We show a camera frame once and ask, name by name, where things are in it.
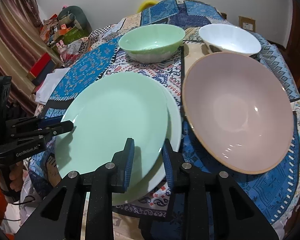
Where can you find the yellow foam noodle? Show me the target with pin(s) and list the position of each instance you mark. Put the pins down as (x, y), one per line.
(148, 3)

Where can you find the pink bunny toy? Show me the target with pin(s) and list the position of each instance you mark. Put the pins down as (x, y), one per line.
(61, 50)

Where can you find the pink bowl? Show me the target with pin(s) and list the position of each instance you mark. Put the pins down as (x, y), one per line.
(240, 110)

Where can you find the green storage box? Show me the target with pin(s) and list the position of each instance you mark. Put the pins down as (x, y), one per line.
(73, 36)

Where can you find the striped brown curtain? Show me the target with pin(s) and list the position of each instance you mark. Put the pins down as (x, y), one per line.
(12, 37)

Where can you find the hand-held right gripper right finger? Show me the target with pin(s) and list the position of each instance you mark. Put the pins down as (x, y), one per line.
(168, 165)

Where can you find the person's left hand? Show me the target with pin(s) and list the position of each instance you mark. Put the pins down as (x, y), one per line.
(16, 175)

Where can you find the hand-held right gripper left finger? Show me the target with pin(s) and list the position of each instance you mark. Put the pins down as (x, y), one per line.
(130, 165)

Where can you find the patchwork printed blanket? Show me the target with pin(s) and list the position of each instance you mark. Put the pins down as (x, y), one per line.
(265, 192)

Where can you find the cardboard box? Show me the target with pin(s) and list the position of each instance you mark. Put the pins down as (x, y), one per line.
(247, 23)

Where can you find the white plate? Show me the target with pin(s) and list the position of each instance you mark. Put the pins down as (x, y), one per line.
(175, 120)

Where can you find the white folded cloth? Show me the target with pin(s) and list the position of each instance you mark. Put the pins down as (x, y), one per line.
(48, 87)

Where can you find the green bowl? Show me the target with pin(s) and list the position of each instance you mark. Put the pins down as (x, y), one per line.
(150, 40)

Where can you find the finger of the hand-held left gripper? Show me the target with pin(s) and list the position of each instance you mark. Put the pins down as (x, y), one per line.
(62, 127)
(49, 121)

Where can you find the red box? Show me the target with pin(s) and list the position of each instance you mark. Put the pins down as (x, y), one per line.
(39, 63)

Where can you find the green plate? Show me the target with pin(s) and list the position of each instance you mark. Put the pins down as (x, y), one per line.
(114, 115)

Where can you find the white bowl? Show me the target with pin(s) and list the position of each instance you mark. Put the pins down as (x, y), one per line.
(230, 37)

